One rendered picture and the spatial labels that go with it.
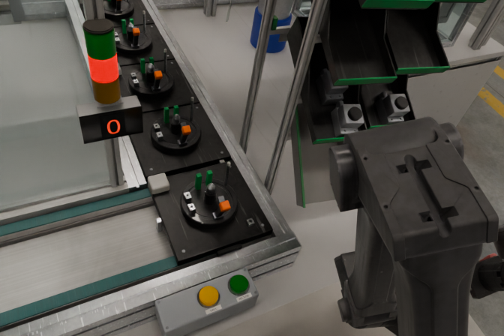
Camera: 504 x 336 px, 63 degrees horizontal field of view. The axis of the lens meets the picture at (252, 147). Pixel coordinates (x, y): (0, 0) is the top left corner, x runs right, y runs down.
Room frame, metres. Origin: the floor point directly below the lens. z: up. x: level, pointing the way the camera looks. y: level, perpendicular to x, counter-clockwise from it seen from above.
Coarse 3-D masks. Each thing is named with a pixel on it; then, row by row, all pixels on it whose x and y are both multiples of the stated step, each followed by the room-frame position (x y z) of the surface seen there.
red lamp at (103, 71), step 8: (88, 56) 0.58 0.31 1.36; (96, 64) 0.57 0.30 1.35; (104, 64) 0.58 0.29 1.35; (112, 64) 0.59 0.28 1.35; (96, 72) 0.58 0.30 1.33; (104, 72) 0.58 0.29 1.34; (112, 72) 0.59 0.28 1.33; (96, 80) 0.58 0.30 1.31; (104, 80) 0.58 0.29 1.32; (112, 80) 0.59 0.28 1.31
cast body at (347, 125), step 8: (336, 104) 0.77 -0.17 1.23; (344, 104) 0.72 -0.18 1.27; (352, 104) 0.73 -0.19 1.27; (336, 112) 0.73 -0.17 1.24; (344, 112) 0.70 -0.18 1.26; (352, 112) 0.70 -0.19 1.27; (360, 112) 0.71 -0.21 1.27; (336, 120) 0.72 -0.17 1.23; (344, 120) 0.69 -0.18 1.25; (352, 120) 0.69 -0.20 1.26; (360, 120) 0.70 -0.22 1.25; (336, 128) 0.70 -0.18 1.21; (344, 128) 0.70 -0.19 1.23; (352, 128) 0.70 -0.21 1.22; (336, 136) 0.69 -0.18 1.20
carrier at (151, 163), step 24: (144, 120) 0.86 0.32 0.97; (168, 120) 0.85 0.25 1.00; (192, 120) 0.87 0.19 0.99; (144, 144) 0.76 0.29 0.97; (168, 144) 0.76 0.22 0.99; (192, 144) 0.78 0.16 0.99; (216, 144) 0.82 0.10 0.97; (144, 168) 0.68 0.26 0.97; (168, 168) 0.70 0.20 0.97; (192, 168) 0.72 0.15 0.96
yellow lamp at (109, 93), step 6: (96, 84) 0.58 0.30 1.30; (102, 84) 0.58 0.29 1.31; (108, 84) 0.58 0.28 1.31; (114, 84) 0.59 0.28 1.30; (96, 90) 0.58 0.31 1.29; (102, 90) 0.58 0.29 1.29; (108, 90) 0.58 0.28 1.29; (114, 90) 0.59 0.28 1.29; (96, 96) 0.58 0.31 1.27; (102, 96) 0.58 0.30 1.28; (108, 96) 0.58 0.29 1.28; (114, 96) 0.59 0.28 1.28; (120, 96) 0.60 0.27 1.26; (102, 102) 0.57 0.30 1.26; (108, 102) 0.58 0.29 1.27; (114, 102) 0.58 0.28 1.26
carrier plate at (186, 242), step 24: (216, 168) 0.73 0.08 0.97; (168, 192) 0.62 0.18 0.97; (240, 192) 0.67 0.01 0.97; (168, 216) 0.55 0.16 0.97; (240, 216) 0.59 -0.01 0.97; (264, 216) 0.61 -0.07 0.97; (168, 240) 0.50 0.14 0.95; (192, 240) 0.50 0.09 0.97; (216, 240) 0.51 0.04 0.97; (240, 240) 0.53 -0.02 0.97
